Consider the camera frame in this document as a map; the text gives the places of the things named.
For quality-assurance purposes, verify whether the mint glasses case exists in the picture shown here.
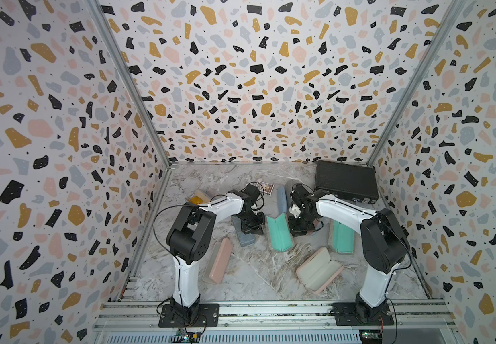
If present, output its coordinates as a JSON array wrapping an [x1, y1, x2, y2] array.
[[266, 213, 294, 252]]

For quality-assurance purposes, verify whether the playing card box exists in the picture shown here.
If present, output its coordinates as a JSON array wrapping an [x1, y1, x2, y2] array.
[[258, 182, 275, 195]]

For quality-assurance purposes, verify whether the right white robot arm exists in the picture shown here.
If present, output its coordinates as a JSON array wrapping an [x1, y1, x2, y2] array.
[[287, 183, 410, 325]]

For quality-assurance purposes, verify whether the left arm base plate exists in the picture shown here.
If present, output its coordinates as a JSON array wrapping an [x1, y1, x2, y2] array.
[[158, 302, 220, 328]]

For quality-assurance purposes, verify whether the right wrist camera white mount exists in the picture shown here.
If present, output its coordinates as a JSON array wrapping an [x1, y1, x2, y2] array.
[[289, 204, 302, 218]]

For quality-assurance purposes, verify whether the pink open glasses case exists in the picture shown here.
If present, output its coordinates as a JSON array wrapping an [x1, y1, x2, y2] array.
[[296, 247, 344, 295]]

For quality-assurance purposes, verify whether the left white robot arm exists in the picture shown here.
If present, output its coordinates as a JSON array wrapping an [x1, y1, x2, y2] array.
[[166, 182, 266, 323]]

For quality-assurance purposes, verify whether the black briefcase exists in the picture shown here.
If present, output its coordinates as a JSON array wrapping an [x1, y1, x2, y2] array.
[[315, 161, 379, 204]]

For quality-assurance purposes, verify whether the grey case mint lining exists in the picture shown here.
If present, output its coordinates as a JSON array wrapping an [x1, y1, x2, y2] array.
[[231, 216, 256, 247]]

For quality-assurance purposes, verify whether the pink closed glasses case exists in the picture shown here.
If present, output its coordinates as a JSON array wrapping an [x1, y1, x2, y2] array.
[[203, 237, 233, 285]]

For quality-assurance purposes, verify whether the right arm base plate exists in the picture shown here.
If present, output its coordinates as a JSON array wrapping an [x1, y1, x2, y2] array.
[[330, 301, 395, 326]]

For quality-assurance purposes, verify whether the blue case brown lining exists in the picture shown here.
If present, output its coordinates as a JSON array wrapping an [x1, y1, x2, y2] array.
[[277, 186, 288, 215]]

